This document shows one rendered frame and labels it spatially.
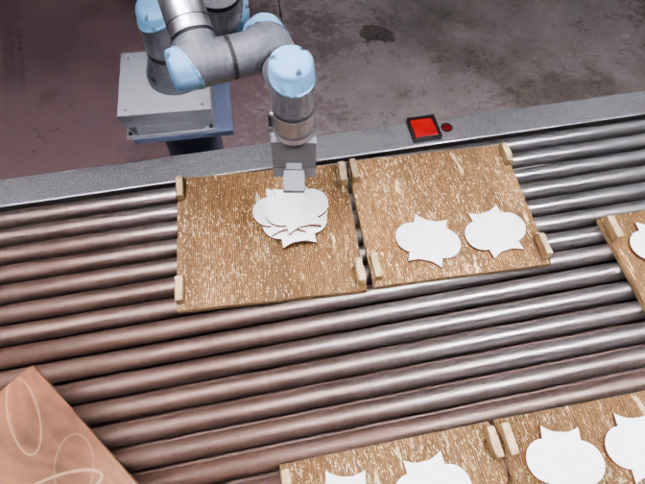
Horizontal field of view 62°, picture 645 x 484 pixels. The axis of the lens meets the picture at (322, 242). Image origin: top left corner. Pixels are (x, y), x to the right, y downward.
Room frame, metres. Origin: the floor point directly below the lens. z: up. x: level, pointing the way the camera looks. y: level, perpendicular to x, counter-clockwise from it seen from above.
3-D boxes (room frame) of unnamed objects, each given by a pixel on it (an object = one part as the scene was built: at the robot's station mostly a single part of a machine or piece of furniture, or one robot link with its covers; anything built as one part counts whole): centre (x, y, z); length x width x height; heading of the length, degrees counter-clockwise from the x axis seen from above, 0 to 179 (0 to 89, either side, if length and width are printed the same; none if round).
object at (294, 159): (0.65, 0.06, 1.19); 0.12 x 0.09 x 0.16; 2
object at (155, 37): (1.10, 0.41, 1.12); 0.13 x 0.12 x 0.14; 115
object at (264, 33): (0.76, 0.12, 1.35); 0.11 x 0.11 x 0.08; 25
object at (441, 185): (0.72, -0.29, 0.93); 0.41 x 0.35 x 0.02; 101
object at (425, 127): (0.98, -0.26, 0.92); 0.06 x 0.06 x 0.01; 14
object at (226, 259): (0.63, 0.13, 0.93); 0.41 x 0.35 x 0.02; 100
